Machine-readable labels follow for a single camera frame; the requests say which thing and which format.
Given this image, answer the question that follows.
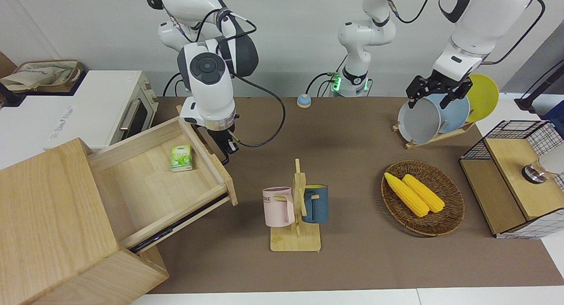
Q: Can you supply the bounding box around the black stand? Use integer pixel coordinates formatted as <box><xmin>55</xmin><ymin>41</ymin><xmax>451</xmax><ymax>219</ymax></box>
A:
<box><xmin>513</xmin><ymin>60</ymin><xmax>564</xmax><ymax>112</ymax></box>

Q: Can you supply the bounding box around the light wooden cabinet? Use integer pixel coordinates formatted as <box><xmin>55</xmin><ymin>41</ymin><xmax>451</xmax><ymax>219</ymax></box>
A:
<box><xmin>0</xmin><ymin>138</ymin><xmax>170</xmax><ymax>305</ymax></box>

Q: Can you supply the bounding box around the brown table mat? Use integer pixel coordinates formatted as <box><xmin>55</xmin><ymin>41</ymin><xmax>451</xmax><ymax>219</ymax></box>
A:
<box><xmin>128</xmin><ymin>97</ymin><xmax>564</xmax><ymax>294</ymax></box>

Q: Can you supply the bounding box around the white toaster oven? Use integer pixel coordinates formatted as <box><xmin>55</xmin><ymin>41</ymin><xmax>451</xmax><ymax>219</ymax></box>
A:
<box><xmin>42</xmin><ymin>70</ymin><xmax>158</xmax><ymax>152</ymax></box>

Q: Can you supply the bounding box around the wire shelf with wooden boards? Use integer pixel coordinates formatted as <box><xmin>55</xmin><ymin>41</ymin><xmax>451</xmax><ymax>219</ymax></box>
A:
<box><xmin>459</xmin><ymin>120</ymin><xmax>564</xmax><ymax>239</ymax></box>

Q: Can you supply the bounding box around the pink mug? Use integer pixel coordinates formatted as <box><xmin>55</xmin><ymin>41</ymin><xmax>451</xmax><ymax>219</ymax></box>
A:
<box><xmin>262</xmin><ymin>187</ymin><xmax>296</xmax><ymax>227</ymax></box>

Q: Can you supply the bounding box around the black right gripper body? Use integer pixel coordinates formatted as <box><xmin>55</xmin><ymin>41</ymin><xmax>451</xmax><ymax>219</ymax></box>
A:
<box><xmin>206</xmin><ymin>125</ymin><xmax>236</xmax><ymax>150</ymax></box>

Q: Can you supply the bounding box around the grey plate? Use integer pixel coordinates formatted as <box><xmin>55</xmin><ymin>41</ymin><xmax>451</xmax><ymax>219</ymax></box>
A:
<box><xmin>397</xmin><ymin>97</ymin><xmax>442</xmax><ymax>145</ymax></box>

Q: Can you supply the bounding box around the green tea box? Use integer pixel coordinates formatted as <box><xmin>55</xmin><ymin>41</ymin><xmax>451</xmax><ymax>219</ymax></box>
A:
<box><xmin>171</xmin><ymin>145</ymin><xmax>193</xmax><ymax>172</ymax></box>

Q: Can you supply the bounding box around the brown wicker basket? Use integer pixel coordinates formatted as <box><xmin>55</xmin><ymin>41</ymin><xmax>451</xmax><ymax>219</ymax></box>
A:
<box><xmin>381</xmin><ymin>160</ymin><xmax>465</xmax><ymax>237</ymax></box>

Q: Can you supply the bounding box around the light blue plate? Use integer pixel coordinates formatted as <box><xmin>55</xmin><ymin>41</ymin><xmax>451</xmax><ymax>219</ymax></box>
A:
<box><xmin>427</xmin><ymin>93</ymin><xmax>471</xmax><ymax>134</ymax></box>

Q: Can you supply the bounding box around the yellow corn cob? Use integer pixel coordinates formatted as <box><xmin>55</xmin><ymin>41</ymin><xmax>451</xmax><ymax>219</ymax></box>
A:
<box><xmin>402</xmin><ymin>174</ymin><xmax>445</xmax><ymax>213</ymax></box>
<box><xmin>384</xmin><ymin>172</ymin><xmax>430</xmax><ymax>218</ymax></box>

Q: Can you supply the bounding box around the black base cable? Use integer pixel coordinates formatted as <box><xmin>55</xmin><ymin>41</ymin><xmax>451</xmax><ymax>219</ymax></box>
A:
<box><xmin>163</xmin><ymin>71</ymin><xmax>183</xmax><ymax>97</ymax></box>
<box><xmin>306</xmin><ymin>71</ymin><xmax>338</xmax><ymax>97</ymax></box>
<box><xmin>317</xmin><ymin>78</ymin><xmax>340</xmax><ymax>97</ymax></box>

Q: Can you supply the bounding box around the wooden drawer with black handle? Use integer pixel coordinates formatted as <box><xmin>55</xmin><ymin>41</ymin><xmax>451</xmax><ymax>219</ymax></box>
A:
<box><xmin>87</xmin><ymin>104</ymin><xmax>238</xmax><ymax>255</ymax></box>

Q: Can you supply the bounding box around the wooden plate rack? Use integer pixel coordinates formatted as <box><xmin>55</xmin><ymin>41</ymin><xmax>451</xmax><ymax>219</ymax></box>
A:
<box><xmin>392</xmin><ymin>121</ymin><xmax>475</xmax><ymax>150</ymax></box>

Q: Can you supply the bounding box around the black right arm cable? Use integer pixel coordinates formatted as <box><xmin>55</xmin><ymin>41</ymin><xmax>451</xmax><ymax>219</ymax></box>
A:
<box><xmin>165</xmin><ymin>7</ymin><xmax>287</xmax><ymax>148</ymax></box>

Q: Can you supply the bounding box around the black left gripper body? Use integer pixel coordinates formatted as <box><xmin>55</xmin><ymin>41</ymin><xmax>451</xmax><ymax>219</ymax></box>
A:
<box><xmin>405</xmin><ymin>69</ymin><xmax>474</xmax><ymax>104</ymax></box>

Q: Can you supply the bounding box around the yellow plate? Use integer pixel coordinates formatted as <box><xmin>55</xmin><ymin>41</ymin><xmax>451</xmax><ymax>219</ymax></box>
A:
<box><xmin>465</xmin><ymin>74</ymin><xmax>500</xmax><ymax>123</ymax></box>

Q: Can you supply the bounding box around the beige cloth bag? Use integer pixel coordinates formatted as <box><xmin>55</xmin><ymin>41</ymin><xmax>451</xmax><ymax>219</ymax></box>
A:
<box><xmin>1</xmin><ymin>62</ymin><xmax>79</xmax><ymax>92</ymax></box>

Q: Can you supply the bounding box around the clear glass cup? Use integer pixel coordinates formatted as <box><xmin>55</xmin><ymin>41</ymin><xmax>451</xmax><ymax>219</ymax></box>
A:
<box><xmin>522</xmin><ymin>153</ymin><xmax>564</xmax><ymax>184</ymax></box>

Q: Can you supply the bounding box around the blue mug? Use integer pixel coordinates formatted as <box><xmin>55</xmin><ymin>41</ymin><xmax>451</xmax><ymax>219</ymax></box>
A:
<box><xmin>302</xmin><ymin>184</ymin><xmax>329</xmax><ymax>224</ymax></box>

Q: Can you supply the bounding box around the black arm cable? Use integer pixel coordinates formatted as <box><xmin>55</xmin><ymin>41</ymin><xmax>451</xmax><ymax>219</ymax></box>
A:
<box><xmin>165</xmin><ymin>7</ymin><xmax>287</xmax><ymax>148</ymax></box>
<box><xmin>383</xmin><ymin>0</ymin><xmax>547</xmax><ymax>66</ymax></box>

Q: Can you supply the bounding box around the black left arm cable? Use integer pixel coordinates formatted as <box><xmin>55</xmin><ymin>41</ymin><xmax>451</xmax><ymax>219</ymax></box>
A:
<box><xmin>383</xmin><ymin>0</ymin><xmax>547</xmax><ymax>66</ymax></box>

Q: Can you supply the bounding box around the wooden mug rack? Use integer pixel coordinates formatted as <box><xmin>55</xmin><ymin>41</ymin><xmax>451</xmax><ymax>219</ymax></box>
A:
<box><xmin>270</xmin><ymin>159</ymin><xmax>322</xmax><ymax>253</ymax></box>

